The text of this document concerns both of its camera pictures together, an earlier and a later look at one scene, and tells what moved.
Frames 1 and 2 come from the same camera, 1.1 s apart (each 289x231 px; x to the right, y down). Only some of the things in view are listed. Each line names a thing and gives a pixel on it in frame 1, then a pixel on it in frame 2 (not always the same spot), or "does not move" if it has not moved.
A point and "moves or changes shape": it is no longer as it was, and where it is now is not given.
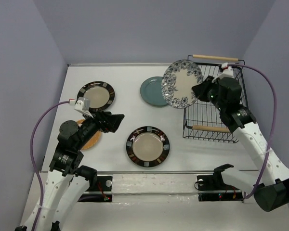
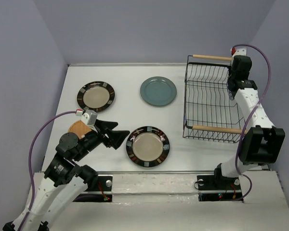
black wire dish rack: (202, 120) does not move
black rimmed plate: (148, 146) does not move
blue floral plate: (177, 82) moves or changes shape
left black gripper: (114, 120) → (116, 137)
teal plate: (151, 92) does not move
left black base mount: (104, 183) does not move
